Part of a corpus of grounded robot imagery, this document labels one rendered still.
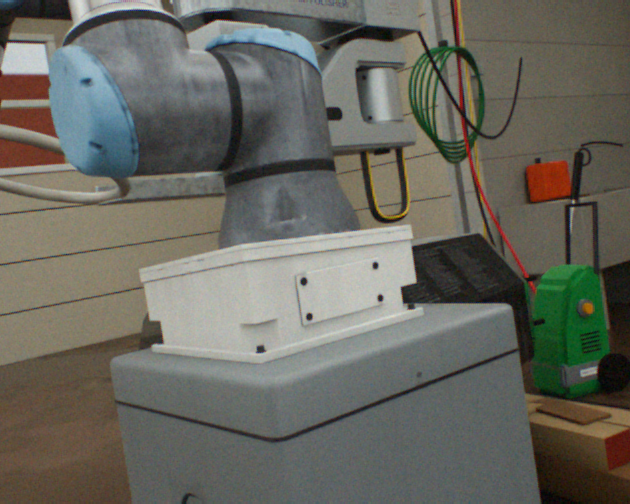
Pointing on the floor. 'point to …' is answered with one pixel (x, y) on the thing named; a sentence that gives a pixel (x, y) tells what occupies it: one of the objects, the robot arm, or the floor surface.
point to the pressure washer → (574, 328)
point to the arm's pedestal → (337, 419)
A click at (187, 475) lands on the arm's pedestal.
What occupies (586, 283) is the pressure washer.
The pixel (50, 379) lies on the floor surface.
